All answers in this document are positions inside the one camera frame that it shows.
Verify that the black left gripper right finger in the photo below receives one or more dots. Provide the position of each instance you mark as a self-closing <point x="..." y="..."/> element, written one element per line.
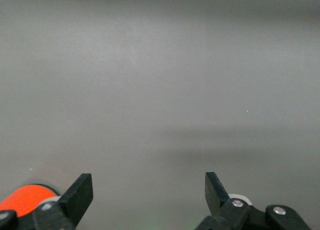
<point x="215" y="195"/>

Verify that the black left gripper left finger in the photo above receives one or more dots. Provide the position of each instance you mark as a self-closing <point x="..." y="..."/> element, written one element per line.
<point x="77" y="197"/>

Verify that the orange cylindrical can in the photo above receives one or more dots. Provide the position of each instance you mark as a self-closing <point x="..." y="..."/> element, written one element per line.
<point x="22" y="200"/>

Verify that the dark grey table mat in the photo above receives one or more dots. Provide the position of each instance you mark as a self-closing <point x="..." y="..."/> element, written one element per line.
<point x="150" y="89"/>

